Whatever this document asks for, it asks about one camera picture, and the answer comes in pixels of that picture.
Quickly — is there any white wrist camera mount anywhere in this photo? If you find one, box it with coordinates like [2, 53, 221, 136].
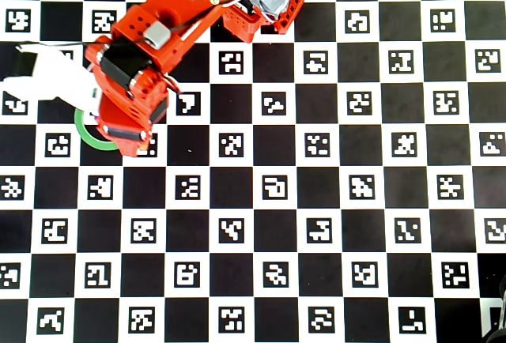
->
[2, 42, 102, 119]

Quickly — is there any grey duct tape wad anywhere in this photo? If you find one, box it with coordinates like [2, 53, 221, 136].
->
[251, 0, 293, 22]

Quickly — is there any black camera stand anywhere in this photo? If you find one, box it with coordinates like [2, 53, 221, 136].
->
[482, 271, 506, 343]

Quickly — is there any small grey square block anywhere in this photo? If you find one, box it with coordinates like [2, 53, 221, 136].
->
[142, 22, 172, 48]

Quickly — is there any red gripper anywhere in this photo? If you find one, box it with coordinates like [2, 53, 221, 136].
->
[94, 72, 172, 158]

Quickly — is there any thin black camera cable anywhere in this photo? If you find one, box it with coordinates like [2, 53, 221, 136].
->
[15, 0, 278, 50]

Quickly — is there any green ring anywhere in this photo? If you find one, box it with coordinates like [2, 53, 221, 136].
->
[74, 107, 122, 152]

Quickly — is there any black white marker checkerboard mat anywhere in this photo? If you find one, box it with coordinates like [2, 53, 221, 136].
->
[0, 0, 506, 343]

